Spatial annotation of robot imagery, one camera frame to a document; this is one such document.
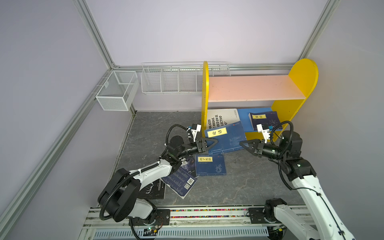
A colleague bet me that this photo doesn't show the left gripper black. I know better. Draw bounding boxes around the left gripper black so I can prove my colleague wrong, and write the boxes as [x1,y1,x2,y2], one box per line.
[177,138,217,159]

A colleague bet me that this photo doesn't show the blue Lunyu book yellow label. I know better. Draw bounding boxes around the blue Lunyu book yellow label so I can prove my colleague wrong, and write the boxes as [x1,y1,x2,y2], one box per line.
[205,121,247,156]

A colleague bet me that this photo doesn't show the white Spanish text book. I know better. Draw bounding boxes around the white Spanish text book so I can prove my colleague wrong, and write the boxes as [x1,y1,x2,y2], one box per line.
[206,109,240,130]

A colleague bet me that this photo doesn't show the navy Yijing book yellow label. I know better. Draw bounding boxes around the navy Yijing book yellow label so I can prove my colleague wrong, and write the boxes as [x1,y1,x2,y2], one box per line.
[249,111,281,131]

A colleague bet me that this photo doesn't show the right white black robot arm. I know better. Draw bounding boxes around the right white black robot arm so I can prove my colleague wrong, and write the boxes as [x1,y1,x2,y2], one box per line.
[240,131,355,240]

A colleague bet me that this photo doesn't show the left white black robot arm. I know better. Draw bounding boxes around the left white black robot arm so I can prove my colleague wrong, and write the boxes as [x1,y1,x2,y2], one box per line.
[98,136,219,224]

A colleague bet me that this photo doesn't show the blue book under Lunyu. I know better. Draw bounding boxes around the blue book under Lunyu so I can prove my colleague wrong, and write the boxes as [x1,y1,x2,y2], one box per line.
[195,155,227,176]

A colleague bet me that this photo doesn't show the black book white characters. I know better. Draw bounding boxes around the black book white characters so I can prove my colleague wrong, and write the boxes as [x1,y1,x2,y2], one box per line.
[181,159,197,177]

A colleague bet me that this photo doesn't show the navy book with QR code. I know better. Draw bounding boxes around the navy book with QR code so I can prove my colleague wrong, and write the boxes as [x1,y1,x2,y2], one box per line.
[161,166,198,199]

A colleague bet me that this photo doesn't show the yellow pink blue bookshelf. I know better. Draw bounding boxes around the yellow pink blue bookshelf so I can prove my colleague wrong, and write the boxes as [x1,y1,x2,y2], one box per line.
[201,59,319,130]

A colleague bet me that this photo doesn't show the black book gold characters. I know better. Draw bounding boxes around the black book gold characters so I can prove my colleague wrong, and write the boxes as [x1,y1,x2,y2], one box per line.
[138,179,166,200]

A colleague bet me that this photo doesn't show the white mesh box basket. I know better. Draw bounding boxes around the white mesh box basket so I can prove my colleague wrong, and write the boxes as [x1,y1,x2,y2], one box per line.
[96,71,140,112]

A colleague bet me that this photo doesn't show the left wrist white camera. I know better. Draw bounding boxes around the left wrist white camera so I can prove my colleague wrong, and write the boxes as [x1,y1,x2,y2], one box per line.
[186,124,202,143]

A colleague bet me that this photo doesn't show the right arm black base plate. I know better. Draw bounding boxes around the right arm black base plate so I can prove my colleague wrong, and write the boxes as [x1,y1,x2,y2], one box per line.
[246,207,280,224]

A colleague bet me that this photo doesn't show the aluminium mounting rail frame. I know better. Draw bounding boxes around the aluminium mounting rail frame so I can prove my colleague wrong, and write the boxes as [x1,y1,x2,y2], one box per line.
[77,204,316,240]

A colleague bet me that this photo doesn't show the white wire divider rack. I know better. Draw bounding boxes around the white wire divider rack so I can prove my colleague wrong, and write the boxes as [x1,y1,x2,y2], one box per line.
[140,61,232,95]

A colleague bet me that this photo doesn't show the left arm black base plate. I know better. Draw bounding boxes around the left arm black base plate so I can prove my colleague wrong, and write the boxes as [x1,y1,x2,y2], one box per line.
[132,209,171,226]

